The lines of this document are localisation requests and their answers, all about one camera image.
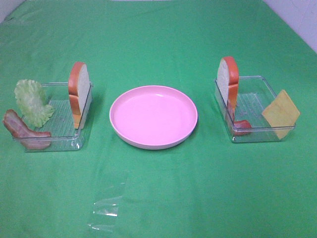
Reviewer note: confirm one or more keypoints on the green tablecloth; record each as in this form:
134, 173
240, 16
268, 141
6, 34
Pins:
206, 187

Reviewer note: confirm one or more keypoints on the right clear plastic tray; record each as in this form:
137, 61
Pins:
254, 95

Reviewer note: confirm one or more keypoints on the left clear plastic tray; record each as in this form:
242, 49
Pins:
64, 135

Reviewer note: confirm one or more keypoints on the clear plastic tray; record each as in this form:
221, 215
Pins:
254, 95
64, 135

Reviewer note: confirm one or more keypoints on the yellow cheese slice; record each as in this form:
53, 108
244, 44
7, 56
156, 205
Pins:
281, 112

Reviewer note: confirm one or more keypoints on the toast bread slice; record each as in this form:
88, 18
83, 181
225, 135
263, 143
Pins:
79, 91
228, 80

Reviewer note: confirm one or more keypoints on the pink round plate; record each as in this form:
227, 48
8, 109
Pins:
153, 117

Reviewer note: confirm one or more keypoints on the clear plastic film sheet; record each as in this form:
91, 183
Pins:
105, 209

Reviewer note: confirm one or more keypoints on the green lettuce leaf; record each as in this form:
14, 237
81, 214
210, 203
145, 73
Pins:
31, 100

